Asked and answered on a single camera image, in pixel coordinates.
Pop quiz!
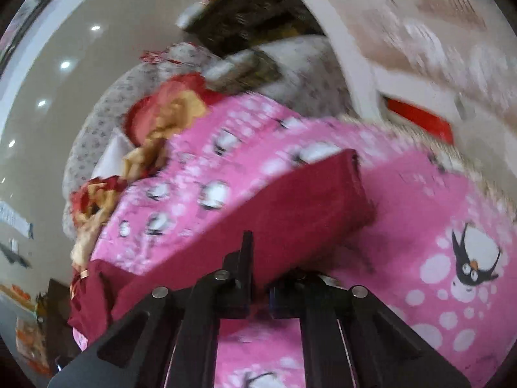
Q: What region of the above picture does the white pillow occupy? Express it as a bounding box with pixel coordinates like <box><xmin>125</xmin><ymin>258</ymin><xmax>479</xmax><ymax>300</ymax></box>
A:
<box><xmin>91</xmin><ymin>129</ymin><xmax>135</xmax><ymax>179</ymax></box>

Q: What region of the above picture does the orange box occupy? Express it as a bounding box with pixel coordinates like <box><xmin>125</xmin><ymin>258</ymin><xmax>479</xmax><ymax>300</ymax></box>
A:
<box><xmin>15</xmin><ymin>316</ymin><xmax>52</xmax><ymax>373</ymax></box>

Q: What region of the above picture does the red box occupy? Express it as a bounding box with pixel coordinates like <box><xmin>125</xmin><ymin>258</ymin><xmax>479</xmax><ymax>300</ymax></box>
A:
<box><xmin>384</xmin><ymin>97</ymin><xmax>454</xmax><ymax>145</ymax></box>

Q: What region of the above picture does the dark wooden nightstand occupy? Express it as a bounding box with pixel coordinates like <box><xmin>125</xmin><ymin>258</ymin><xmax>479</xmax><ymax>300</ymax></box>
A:
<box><xmin>36</xmin><ymin>278</ymin><xmax>82</xmax><ymax>369</ymax></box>

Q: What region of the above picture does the row of ceiling spot lights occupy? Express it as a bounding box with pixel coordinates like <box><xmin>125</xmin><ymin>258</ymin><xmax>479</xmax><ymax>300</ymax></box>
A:
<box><xmin>0</xmin><ymin>0</ymin><xmax>129</xmax><ymax>182</ymax></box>

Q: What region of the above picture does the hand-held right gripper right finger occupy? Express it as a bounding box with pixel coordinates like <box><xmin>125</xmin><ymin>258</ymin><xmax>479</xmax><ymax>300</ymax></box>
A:
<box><xmin>270</xmin><ymin>273</ymin><xmax>472</xmax><ymax>388</ymax></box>

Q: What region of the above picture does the pink penguin print blanket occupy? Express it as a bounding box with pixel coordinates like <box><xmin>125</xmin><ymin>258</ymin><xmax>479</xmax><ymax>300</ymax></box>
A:
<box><xmin>73</xmin><ymin>95</ymin><xmax>517</xmax><ymax>388</ymax></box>

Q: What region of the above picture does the dark red garment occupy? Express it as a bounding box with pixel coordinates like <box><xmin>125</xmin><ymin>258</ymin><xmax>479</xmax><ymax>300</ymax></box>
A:
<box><xmin>67</xmin><ymin>149</ymin><xmax>377</xmax><ymax>346</ymax></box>

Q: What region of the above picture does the grey floral padded headboard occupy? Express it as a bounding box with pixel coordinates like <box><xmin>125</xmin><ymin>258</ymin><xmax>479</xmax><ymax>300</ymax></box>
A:
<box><xmin>62</xmin><ymin>34</ymin><xmax>352</xmax><ymax>240</ymax></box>

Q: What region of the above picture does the white cabinet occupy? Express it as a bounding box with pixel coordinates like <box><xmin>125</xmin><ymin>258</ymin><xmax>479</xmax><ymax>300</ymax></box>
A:
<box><xmin>279</xmin><ymin>0</ymin><xmax>517</xmax><ymax>154</ymax></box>

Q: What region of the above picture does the black wall decoration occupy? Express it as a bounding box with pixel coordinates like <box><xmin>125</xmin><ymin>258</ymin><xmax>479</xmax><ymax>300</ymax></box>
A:
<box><xmin>0</xmin><ymin>242</ymin><xmax>32</xmax><ymax>270</ymax></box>

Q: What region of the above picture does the dark wooden shelf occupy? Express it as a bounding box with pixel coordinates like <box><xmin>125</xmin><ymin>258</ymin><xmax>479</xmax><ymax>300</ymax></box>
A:
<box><xmin>178</xmin><ymin>0</ymin><xmax>324</xmax><ymax>58</ymax></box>

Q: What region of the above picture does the red heart pillow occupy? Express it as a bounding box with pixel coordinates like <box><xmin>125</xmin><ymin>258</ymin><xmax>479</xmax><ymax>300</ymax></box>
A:
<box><xmin>124</xmin><ymin>73</ymin><xmax>227</xmax><ymax>147</ymax></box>

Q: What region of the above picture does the yellow and red blanket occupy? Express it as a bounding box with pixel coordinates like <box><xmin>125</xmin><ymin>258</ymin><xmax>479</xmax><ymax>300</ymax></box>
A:
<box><xmin>69</xmin><ymin>89</ymin><xmax>211</xmax><ymax>287</ymax></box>

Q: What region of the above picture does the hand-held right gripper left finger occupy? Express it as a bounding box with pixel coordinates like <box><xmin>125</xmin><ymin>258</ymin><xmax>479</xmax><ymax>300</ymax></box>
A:
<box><xmin>47</xmin><ymin>231</ymin><xmax>255</xmax><ymax>388</ymax></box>

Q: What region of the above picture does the white wall paper sheet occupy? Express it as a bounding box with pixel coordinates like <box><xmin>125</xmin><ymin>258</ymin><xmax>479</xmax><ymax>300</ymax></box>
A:
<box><xmin>0</xmin><ymin>200</ymin><xmax>35</xmax><ymax>240</ymax></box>

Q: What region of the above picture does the dark framed wall picture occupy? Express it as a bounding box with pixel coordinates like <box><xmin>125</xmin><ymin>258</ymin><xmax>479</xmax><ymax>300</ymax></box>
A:
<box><xmin>0</xmin><ymin>0</ymin><xmax>57</xmax><ymax>74</ymax></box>

